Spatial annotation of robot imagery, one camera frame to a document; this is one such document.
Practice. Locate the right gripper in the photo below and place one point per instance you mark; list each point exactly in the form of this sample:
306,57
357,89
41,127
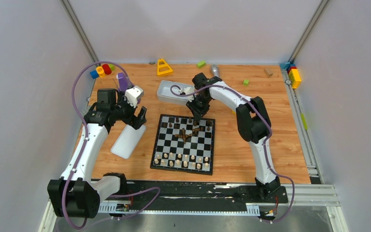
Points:
197,113

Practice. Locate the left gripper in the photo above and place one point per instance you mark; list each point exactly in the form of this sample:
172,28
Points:
134,114

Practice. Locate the black white chessboard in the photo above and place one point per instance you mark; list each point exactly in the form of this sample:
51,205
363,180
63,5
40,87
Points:
183,145

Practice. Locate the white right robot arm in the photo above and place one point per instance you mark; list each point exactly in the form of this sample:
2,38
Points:
253,123

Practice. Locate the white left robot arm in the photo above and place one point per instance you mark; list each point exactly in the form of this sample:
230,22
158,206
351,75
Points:
73,194

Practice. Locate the white box lid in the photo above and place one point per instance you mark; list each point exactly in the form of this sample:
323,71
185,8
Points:
127,141

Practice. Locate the white rectangular box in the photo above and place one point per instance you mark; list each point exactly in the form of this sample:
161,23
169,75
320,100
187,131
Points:
164,93

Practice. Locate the silver microphone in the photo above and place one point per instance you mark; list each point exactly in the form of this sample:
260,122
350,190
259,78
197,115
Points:
214,70

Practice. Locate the purple metronome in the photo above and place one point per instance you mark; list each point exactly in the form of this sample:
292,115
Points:
124,82

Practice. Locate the yellow triangular toy block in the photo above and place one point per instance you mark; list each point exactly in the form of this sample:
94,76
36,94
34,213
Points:
163,68

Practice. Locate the green block in corner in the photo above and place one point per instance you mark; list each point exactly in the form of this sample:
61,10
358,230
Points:
112,67

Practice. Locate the red cylinder block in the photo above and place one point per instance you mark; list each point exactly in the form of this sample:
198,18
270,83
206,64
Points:
107,69

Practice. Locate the yellow cylinder block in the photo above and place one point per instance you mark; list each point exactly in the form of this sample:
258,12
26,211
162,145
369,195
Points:
100,71

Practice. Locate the blue toy block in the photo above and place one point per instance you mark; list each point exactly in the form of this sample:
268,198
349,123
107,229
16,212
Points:
94,74

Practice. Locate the brown wooden block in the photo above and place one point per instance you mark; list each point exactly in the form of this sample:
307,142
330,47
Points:
268,72

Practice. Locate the stacked coloured blocks right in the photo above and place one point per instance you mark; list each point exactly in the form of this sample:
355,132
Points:
293,73

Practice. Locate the green block near wall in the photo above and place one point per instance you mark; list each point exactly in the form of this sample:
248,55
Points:
201,64

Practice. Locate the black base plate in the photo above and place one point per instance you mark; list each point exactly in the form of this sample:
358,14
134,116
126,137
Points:
199,196

